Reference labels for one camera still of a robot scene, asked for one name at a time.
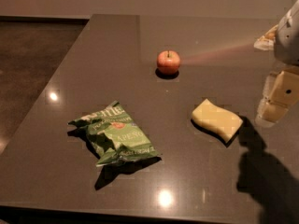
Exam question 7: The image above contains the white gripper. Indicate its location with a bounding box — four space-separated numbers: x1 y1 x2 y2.
253 0 299 128

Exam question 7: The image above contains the green jalapeno chip bag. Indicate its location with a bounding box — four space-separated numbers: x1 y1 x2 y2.
68 101 159 167

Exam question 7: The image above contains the yellow sponge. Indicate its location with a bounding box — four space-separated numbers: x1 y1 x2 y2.
192 99 243 144

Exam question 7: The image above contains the red apple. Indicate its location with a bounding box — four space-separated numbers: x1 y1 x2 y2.
157 50 180 76

